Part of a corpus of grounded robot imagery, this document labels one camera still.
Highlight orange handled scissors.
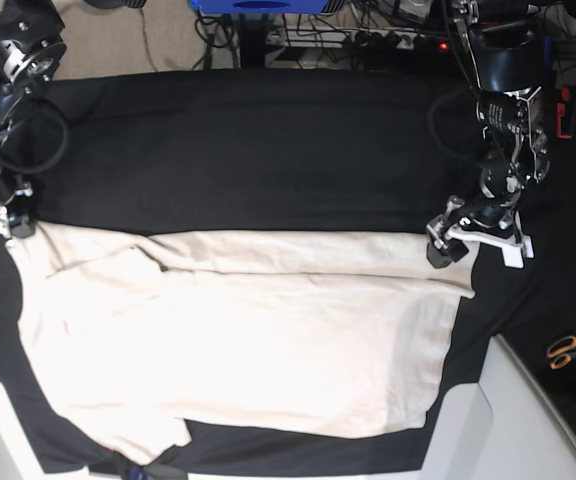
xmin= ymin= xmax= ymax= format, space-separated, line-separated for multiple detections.
xmin=546 ymin=335 xmax=576 ymax=370

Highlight white chair right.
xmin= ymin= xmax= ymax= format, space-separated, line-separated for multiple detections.
xmin=419 ymin=335 xmax=576 ymax=480

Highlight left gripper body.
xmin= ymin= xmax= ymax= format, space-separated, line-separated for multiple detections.
xmin=426 ymin=193 xmax=534 ymax=269

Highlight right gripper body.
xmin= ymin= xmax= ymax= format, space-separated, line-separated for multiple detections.
xmin=0 ymin=169 xmax=36 ymax=238

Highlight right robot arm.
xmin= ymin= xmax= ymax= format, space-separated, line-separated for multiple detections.
xmin=0 ymin=1 xmax=71 ymax=240

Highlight blue plastic box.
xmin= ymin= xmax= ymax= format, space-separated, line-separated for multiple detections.
xmin=190 ymin=0 xmax=328 ymax=15

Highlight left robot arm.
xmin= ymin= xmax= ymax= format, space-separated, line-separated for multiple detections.
xmin=426 ymin=1 xmax=550 ymax=269

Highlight white power strip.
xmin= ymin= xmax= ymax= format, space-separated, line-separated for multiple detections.
xmin=266 ymin=25 xmax=419 ymax=50

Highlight black table cloth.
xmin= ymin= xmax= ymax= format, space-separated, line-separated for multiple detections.
xmin=0 ymin=69 xmax=576 ymax=477

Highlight white T-shirt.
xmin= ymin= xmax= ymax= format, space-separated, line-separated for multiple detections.
xmin=9 ymin=223 xmax=478 ymax=464

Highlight red black tool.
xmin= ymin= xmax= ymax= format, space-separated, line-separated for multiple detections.
xmin=555 ymin=86 xmax=576 ymax=140

